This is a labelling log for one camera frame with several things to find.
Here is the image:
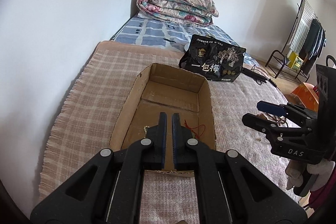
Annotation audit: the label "brown wooden bead necklace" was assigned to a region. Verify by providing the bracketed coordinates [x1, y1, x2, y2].
[258, 113, 289, 127]

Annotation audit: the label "red string jade pendant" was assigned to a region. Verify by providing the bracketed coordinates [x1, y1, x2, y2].
[184, 120, 206, 140]

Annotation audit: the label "white gloved right hand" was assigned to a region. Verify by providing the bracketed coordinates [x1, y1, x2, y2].
[285, 159, 335, 197]

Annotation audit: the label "yellow box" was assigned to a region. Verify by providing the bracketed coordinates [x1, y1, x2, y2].
[288, 52, 303, 71]

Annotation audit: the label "black clothes rack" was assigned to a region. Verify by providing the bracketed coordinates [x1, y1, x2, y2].
[265, 0, 326, 84]

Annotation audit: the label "cardboard box tray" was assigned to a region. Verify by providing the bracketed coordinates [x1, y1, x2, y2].
[109, 63, 216, 177]

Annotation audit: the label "black snack bag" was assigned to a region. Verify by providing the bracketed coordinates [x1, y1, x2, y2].
[179, 35, 246, 83]

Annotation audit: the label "pink plaid blanket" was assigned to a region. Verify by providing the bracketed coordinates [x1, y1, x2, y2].
[39, 42, 288, 223]

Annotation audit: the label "dark hanging clothes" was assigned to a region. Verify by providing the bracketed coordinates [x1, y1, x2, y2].
[299, 18, 326, 75]

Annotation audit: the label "striped hanging towel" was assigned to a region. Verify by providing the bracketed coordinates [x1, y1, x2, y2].
[288, 0, 315, 54]

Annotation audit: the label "blue patterned bed sheet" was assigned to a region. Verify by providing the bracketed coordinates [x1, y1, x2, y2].
[109, 15, 263, 67]

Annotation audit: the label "folded floral quilt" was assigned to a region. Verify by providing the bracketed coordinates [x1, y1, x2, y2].
[136, 0, 219, 26]

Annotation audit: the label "black cable with switch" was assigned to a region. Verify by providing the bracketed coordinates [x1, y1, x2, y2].
[252, 64, 279, 88]

